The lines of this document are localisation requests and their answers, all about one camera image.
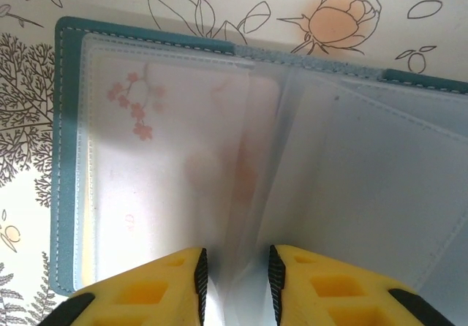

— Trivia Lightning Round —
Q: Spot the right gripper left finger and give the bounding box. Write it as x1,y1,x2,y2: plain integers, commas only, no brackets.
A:
36,246,209,326

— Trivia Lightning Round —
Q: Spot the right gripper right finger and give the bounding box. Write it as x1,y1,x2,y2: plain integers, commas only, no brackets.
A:
268,244,458,326

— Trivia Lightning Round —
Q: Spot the pale pink blossom card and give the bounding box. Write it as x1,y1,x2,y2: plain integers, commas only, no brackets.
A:
89,62,257,287

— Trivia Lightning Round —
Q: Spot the pale card with orange blotches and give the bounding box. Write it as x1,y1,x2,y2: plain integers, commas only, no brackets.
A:
239,75,284,210

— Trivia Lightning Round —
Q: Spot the teal leather card holder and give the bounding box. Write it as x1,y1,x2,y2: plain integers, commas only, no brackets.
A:
49,15,468,326

